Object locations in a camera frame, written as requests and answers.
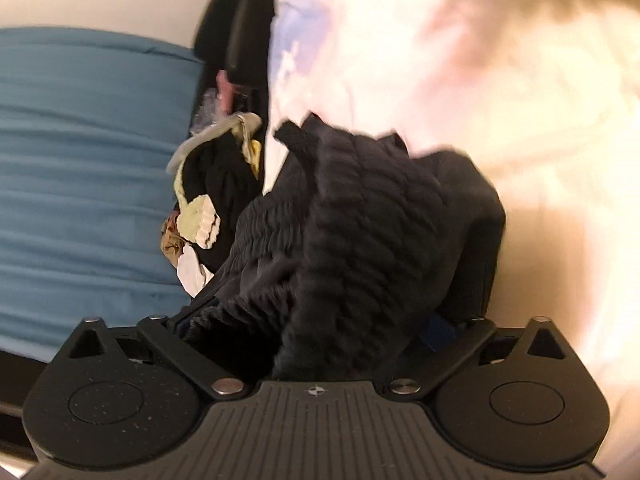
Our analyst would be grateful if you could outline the dark grey shorts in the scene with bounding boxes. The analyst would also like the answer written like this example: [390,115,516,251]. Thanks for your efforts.
[175,115,506,382]

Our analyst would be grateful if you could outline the pile of mixed clothes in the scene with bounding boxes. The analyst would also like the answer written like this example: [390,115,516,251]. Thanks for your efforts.
[159,71,266,298]

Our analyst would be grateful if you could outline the blue curtain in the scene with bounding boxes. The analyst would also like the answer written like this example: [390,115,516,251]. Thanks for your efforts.
[1,27,203,362]

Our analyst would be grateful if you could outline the black chair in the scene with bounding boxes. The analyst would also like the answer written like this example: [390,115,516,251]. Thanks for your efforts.
[193,0,274,122]

